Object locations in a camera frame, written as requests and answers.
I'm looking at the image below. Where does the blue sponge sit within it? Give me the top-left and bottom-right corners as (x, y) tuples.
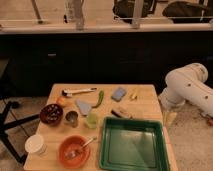
(111, 87), (126, 102)

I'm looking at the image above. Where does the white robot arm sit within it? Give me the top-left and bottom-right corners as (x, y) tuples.
(158, 63), (213, 127)

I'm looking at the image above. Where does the light green plastic cup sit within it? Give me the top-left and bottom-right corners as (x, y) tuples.
(85, 113), (98, 129)

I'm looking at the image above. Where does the small metal cup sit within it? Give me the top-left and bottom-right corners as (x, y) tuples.
(65, 111), (78, 128)

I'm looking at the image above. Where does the white paper cup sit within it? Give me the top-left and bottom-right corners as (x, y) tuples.
(25, 134), (47, 155)

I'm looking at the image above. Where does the small yellow toy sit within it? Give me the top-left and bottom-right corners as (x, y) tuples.
(130, 89), (138, 101)

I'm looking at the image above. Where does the green plastic tray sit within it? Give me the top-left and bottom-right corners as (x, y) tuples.
(99, 117), (171, 171)

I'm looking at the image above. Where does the green chili pepper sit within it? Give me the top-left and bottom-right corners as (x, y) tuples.
(92, 90), (104, 108)

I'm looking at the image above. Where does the grey blue cloth piece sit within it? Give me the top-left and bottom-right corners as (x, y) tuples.
(76, 100), (92, 116)

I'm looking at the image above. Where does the orange bowl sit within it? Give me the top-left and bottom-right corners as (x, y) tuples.
(58, 135), (90, 169)

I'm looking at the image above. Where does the metal spoon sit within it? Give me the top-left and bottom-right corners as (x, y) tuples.
(66, 137), (97, 159)

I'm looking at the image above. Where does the small orange fruit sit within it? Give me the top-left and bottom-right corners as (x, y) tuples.
(56, 96), (67, 107)

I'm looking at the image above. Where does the black bag on ledge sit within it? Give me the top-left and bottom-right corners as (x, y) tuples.
(112, 0), (157, 24)

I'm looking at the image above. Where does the dark red bowl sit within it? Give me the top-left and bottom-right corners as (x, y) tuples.
(39, 103), (63, 126)

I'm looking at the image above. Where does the black office chair base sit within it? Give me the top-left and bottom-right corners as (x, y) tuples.
(0, 59), (40, 165)

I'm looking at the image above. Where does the black handled scrub brush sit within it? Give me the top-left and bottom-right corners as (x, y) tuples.
(111, 108), (132, 119)

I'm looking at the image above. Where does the white handled kitchen tool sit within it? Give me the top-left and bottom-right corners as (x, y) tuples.
(62, 88), (97, 97)

